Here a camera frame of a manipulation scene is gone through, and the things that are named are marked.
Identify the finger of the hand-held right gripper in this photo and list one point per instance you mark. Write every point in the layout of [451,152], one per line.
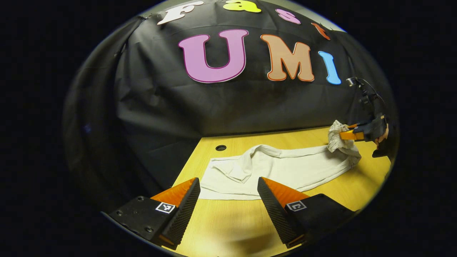
[352,125]
[351,135]

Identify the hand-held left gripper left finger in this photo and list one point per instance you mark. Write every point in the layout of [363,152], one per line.
[184,210]

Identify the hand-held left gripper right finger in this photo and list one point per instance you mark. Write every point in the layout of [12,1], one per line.
[273,210]

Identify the white jeans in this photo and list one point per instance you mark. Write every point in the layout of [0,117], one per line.
[292,167]

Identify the black table grommet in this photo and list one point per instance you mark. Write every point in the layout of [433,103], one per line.
[220,147]

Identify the black backdrop cloth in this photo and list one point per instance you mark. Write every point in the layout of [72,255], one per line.
[250,103]

